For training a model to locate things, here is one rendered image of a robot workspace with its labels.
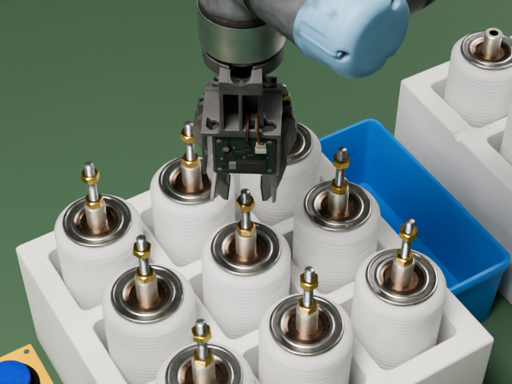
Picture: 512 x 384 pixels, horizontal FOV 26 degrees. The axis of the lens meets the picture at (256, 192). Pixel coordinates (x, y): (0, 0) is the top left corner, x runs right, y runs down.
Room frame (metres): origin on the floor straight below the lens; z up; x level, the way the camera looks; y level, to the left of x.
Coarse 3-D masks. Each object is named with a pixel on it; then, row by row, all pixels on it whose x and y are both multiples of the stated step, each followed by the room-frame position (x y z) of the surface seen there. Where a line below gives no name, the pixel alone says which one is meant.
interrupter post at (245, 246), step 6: (252, 234) 0.76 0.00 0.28; (240, 240) 0.76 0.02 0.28; (246, 240) 0.75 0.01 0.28; (252, 240) 0.76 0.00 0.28; (240, 246) 0.76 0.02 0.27; (246, 246) 0.75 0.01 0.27; (252, 246) 0.76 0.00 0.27; (240, 252) 0.76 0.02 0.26; (246, 252) 0.75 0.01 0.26; (252, 252) 0.76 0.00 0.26
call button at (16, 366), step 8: (8, 360) 0.57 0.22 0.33; (16, 360) 0.57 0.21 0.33; (0, 368) 0.56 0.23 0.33; (8, 368) 0.56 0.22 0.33; (16, 368) 0.56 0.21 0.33; (24, 368) 0.56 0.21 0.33; (0, 376) 0.55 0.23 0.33; (8, 376) 0.55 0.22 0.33; (16, 376) 0.55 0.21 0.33; (24, 376) 0.55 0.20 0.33
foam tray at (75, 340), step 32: (288, 224) 0.86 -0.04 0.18; (384, 224) 0.86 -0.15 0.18; (32, 256) 0.82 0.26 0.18; (160, 256) 0.82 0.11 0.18; (32, 288) 0.80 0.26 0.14; (64, 288) 0.77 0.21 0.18; (352, 288) 0.77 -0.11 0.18; (64, 320) 0.72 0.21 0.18; (96, 320) 0.73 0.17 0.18; (448, 320) 0.73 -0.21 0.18; (64, 352) 0.73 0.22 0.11; (96, 352) 0.68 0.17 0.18; (256, 352) 0.69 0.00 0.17; (352, 352) 0.68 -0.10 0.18; (448, 352) 0.68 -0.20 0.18; (480, 352) 0.69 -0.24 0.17
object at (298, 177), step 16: (320, 144) 0.93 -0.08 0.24; (304, 160) 0.90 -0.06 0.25; (320, 160) 0.92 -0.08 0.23; (240, 176) 0.92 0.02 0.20; (256, 176) 0.89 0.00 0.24; (288, 176) 0.88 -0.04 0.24; (304, 176) 0.89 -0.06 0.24; (240, 192) 0.92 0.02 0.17; (256, 192) 0.89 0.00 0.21; (288, 192) 0.88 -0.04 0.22; (256, 208) 0.89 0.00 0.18; (272, 208) 0.88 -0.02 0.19; (288, 208) 0.88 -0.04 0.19; (272, 224) 0.88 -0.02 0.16
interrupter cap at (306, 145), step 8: (304, 128) 0.95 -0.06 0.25; (296, 136) 0.94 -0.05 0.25; (304, 136) 0.94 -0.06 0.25; (296, 144) 0.92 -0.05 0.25; (304, 144) 0.92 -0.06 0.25; (312, 144) 0.92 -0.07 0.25; (296, 152) 0.91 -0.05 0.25; (304, 152) 0.91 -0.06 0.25; (288, 160) 0.90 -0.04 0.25; (296, 160) 0.90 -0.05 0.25
